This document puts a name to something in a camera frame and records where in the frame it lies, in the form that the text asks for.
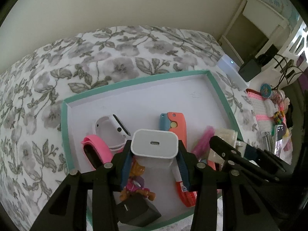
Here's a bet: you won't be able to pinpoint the purple translucent lighter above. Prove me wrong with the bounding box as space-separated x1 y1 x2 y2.
192 126 215 160

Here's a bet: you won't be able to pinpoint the red glue bottle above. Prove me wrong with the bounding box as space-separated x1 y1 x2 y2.
172 166 197 208

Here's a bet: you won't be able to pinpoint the small blue coral case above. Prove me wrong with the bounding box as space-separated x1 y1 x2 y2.
159 112 187 148

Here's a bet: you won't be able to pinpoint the black power adapter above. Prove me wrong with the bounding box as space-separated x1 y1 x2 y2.
116 194 161 227

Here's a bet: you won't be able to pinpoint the pink kids smartwatch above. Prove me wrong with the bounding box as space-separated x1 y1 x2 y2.
81 135 113 169

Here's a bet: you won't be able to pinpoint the white power adapter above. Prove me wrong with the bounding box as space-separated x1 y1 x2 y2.
131 129 178 169

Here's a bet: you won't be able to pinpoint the pink puppy toy figure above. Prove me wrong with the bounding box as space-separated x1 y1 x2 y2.
120 160 156 201

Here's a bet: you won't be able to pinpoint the white smartwatch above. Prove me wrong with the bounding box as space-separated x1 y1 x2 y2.
92 114 131 153

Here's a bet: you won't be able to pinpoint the large blue coral case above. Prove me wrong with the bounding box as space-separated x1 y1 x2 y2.
207 160 216 171

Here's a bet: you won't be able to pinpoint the grey phone stand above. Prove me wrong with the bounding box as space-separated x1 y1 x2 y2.
260 131 274 153

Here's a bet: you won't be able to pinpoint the smartphone on stand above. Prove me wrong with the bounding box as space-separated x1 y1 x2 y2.
274 123 287 157

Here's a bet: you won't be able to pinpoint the pink white crochet mat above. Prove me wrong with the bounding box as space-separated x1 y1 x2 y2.
246 89 275 137

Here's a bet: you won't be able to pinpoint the colourful bead toys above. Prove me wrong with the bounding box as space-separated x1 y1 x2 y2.
273 98 290 124

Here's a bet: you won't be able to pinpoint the white small case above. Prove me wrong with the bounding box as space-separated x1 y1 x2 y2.
264 99 278 117

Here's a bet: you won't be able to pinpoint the grey floral blanket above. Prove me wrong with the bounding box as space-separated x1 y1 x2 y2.
1 26 261 230

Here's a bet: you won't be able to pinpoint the round blue lid jar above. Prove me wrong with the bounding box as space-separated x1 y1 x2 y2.
260 84 272 99

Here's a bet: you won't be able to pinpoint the black plugged charger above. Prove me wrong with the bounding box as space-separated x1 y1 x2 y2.
239 59 262 82

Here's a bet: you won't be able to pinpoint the teal shallow box tray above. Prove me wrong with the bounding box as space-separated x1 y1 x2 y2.
60 69 244 230

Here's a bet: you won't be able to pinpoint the white shelf unit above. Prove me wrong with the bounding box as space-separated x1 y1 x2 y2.
219 0 307 84

